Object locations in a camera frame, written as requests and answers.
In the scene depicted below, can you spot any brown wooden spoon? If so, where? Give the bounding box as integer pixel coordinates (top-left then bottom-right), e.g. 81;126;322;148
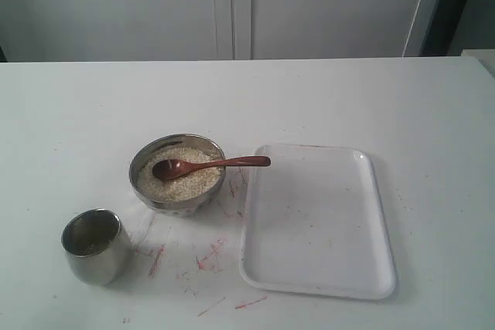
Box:
152;156;271;182

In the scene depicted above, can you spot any steel bowl of rice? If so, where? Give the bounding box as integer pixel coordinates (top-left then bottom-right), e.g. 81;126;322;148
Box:
128;134;226;216

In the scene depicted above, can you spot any small steel cup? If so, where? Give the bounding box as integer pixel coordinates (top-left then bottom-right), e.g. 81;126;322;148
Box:
61;209;132;286

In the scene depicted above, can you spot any white rectangular plastic tray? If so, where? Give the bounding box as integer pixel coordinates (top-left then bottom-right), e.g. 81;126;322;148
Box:
240;145;396;300

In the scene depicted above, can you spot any white cabinet behind table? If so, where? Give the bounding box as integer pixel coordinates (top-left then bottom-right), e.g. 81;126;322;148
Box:
1;0;438;62

